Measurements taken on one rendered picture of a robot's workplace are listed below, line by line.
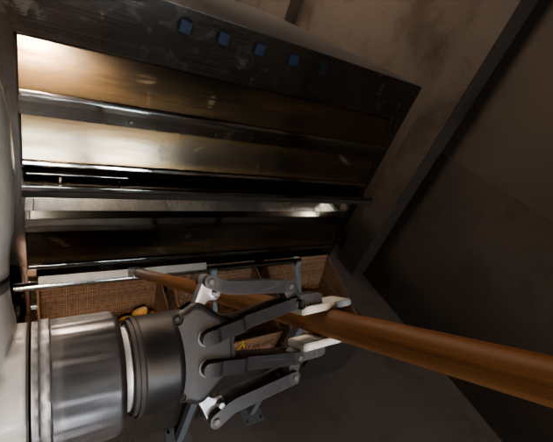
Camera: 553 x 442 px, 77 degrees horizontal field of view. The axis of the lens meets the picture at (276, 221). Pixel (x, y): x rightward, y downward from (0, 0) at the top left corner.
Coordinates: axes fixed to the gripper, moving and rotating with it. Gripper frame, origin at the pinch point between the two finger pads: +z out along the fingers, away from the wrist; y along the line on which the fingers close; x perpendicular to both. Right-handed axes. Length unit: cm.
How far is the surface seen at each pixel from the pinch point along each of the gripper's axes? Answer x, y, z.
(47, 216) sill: -145, -23, -23
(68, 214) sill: -146, -24, -15
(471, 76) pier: -105, -132, 265
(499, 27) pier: -82, -161, 265
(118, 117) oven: -111, -58, 0
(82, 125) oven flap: -118, -55, -12
